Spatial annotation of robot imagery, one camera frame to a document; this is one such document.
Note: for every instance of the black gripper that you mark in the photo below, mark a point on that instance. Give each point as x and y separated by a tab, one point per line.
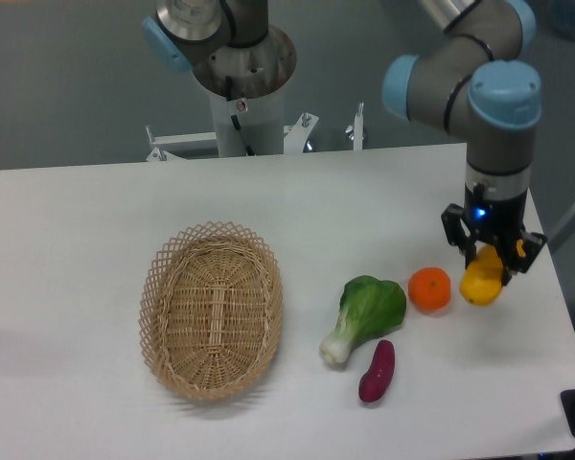
481	220

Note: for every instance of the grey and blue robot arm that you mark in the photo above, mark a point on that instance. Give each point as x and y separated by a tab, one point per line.
474	88

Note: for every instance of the orange tangerine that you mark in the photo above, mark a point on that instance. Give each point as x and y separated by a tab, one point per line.
429	288

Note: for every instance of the green bok choy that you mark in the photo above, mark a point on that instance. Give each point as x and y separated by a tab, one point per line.
369	308

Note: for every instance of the purple sweet potato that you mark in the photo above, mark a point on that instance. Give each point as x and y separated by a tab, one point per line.
376	380

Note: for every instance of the woven wicker basket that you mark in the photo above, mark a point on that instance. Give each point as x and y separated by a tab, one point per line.
211	311

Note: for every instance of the white metal base frame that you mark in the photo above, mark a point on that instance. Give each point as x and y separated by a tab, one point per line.
297	139

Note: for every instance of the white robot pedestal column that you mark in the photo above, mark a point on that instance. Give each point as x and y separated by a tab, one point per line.
248	126

